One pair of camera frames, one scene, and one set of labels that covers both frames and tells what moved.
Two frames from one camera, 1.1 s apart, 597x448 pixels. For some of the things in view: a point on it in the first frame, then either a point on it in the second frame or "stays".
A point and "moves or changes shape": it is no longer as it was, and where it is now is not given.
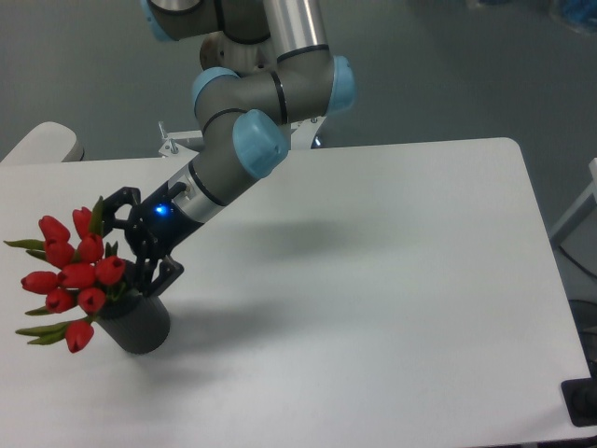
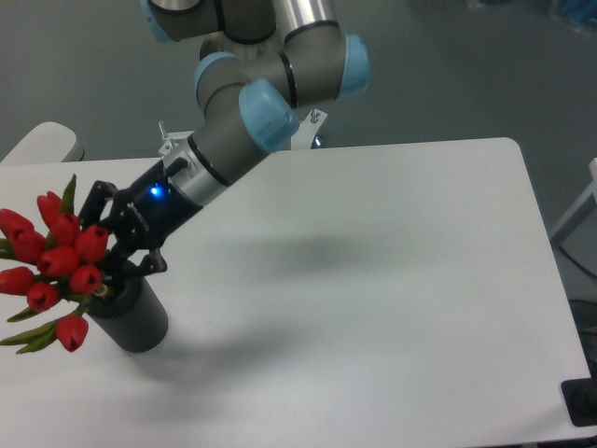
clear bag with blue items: [578, 15] stays
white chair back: [48, 142] stays
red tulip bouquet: [81, 286] moves or changes shape
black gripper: [155, 228] → [146, 215]
